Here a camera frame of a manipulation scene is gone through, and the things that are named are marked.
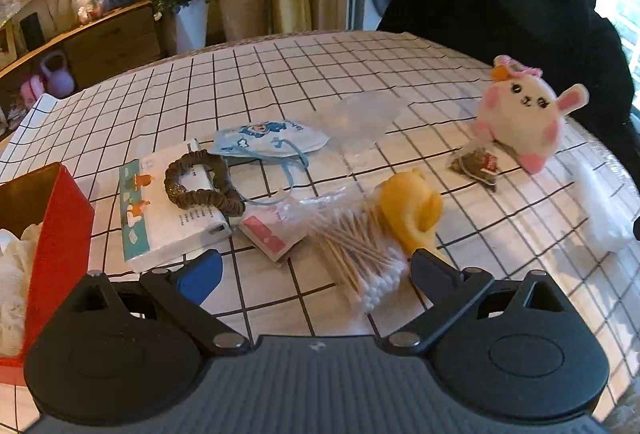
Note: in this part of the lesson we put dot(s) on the pink kettlebell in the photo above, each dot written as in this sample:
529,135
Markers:
31,89

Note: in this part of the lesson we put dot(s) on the clear plastic bag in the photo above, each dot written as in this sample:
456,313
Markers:
357,118

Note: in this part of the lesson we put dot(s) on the brown hair scrunchie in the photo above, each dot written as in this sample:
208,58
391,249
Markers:
220,194

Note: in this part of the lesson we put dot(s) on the white rabbit plush toy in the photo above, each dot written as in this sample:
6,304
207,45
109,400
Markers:
520,113

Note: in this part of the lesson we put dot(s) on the white tissue pack teal edge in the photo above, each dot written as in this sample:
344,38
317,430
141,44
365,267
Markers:
165,224

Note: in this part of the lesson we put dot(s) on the wooden sideboard cabinet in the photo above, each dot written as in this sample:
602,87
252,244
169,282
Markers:
110,38

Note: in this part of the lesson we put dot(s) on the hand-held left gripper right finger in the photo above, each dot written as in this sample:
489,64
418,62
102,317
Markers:
429,271

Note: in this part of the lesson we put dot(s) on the picture frame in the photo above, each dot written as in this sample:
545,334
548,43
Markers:
7,43

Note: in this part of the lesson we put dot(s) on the red cardboard box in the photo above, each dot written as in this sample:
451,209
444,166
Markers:
60,224

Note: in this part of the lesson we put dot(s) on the purple kettlebell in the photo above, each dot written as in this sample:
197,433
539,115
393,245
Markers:
57,76

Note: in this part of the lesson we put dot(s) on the black speaker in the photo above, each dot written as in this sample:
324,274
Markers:
31,31

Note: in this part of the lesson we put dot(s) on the white plastic bag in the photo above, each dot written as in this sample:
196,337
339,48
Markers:
600,204

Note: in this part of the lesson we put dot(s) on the pink and white packet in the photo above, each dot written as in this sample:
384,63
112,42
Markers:
270,236

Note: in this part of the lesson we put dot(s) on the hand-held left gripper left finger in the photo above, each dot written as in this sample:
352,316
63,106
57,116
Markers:
201,278

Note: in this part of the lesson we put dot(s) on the white plant pot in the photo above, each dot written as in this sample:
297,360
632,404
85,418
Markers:
191,26

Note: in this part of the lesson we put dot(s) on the bag of cotton swabs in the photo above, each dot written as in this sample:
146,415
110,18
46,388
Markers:
350,244

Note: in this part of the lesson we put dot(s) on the blue packaged face mask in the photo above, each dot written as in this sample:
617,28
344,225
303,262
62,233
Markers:
265,141

